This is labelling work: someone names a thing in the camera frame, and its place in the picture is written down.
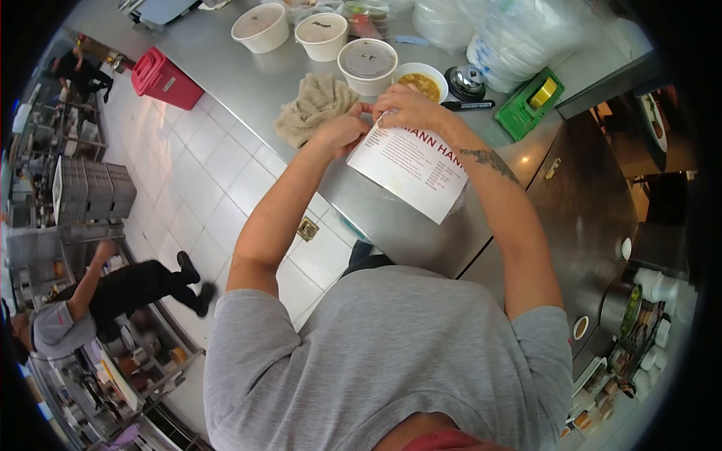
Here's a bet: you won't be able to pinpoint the person's right hand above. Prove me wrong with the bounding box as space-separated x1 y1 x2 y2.
372 83 453 138

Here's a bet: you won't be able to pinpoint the person's left hand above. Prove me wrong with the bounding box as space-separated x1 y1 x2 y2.
307 101 374 162

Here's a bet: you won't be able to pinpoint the person's right fingers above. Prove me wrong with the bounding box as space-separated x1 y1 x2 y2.
372 85 413 127

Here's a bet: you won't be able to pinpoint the white printed sheet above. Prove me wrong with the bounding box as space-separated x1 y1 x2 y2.
346 115 472 226

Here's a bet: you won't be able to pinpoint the white bowl of yellow soup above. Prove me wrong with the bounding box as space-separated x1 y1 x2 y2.
392 62 450 104

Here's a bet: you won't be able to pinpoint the white lidded bowl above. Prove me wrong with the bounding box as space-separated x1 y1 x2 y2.
337 38 399 98
231 3 291 55
294 12 349 63

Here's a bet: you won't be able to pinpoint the beige crumpled cloth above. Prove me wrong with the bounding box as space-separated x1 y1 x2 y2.
275 73 360 150

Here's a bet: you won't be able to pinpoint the black marker pen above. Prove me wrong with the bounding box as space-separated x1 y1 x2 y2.
440 100 496 112

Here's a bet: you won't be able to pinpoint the chrome service bell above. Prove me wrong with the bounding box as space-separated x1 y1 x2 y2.
444 64 487 102

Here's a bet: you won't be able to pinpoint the clear bag of food boxes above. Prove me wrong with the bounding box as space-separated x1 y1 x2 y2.
338 0 408 40

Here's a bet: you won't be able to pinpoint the person's legs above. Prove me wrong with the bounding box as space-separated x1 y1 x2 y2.
341 239 396 278

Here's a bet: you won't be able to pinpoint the green tape dispenser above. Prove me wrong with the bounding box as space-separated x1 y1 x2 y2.
494 67 566 142

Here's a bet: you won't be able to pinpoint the bagged stack of white lids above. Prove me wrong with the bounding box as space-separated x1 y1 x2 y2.
466 0 577 94

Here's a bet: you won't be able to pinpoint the red plastic bin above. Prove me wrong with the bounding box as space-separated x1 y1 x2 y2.
131 47 205 111

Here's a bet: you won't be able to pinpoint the grey-blue tray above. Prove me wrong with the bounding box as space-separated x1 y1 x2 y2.
118 0 202 30

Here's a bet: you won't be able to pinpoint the person's body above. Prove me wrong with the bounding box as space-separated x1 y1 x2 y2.
203 265 574 451

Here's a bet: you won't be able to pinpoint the stack of grey crates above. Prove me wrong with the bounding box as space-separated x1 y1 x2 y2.
52 156 138 226

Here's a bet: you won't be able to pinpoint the steel pot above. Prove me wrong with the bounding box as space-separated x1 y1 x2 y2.
600 280 644 340

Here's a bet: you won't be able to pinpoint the metal kitchen rack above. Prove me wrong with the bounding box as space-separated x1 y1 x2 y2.
10 85 109 226

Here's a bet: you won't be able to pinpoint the kitchen shelf with utensils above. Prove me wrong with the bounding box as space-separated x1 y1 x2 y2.
28 316 205 451

